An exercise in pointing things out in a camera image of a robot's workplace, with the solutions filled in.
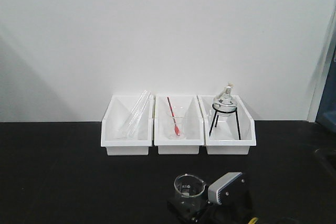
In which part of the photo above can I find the left white plastic bin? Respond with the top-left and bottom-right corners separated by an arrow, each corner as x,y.
101,95 -> 154,156

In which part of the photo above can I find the glass test tube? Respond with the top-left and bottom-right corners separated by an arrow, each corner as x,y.
118,90 -> 150,138
128,90 -> 151,137

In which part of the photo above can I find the black metal tripod stand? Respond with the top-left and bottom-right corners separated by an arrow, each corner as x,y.
209,104 -> 241,140

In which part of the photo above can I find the small beaker in bin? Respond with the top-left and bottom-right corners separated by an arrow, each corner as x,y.
166,106 -> 186,140

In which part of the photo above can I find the glass alcohol lamp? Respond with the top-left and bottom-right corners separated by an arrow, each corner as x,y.
213,83 -> 237,116

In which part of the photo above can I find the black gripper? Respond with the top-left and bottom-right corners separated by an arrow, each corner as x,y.
167,173 -> 255,223

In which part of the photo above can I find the right white plastic bin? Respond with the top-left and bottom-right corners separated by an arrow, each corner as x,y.
197,95 -> 257,155

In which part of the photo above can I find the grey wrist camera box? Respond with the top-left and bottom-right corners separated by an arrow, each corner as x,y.
207,172 -> 243,205

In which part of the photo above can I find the clear glass beaker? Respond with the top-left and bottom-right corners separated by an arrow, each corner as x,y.
174,173 -> 206,210

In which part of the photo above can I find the white plastic bin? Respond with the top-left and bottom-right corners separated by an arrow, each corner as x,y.
154,94 -> 204,155
197,95 -> 257,155
101,95 -> 154,156

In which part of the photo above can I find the middle white plastic bin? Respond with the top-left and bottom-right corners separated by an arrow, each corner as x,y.
154,94 -> 204,155

